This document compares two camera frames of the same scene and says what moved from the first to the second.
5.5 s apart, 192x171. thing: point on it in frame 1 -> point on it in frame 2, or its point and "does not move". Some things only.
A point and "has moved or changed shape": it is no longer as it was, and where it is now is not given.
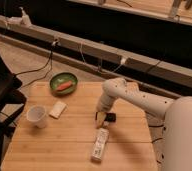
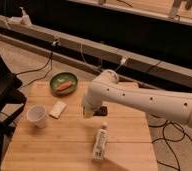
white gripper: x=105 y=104 -> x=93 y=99
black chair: x=6 y=101 does not move
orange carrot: x=65 y=85 does not move
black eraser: x=110 y=117 has moved or changed shape
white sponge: x=57 y=109 does not move
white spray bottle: x=25 y=20 does not move
